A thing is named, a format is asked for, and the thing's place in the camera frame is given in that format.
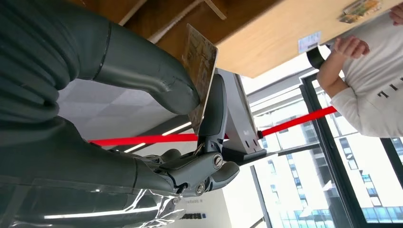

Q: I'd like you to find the person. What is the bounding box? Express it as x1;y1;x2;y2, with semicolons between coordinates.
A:
316;3;403;139

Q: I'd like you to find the clear plastic hand cover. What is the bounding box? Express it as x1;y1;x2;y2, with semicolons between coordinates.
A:
0;176;186;228

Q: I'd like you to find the grey card reader kiosk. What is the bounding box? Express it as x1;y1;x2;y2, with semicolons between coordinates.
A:
216;67;268;166

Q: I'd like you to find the black office chair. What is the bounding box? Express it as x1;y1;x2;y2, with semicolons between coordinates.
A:
307;45;331;70

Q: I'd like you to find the red horizontal band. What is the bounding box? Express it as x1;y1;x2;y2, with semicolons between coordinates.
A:
88;106;338;147

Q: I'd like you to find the linear ceiling light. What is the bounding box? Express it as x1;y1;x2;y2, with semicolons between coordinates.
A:
124;122;192;154

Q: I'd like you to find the building outside window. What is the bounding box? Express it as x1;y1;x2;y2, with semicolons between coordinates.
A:
261;91;403;228

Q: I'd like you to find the wooden compartment organizer tray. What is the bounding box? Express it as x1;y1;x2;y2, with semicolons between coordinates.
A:
67;0;282;62

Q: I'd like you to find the dark window frame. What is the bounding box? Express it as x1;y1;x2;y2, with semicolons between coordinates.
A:
250;74;403;228

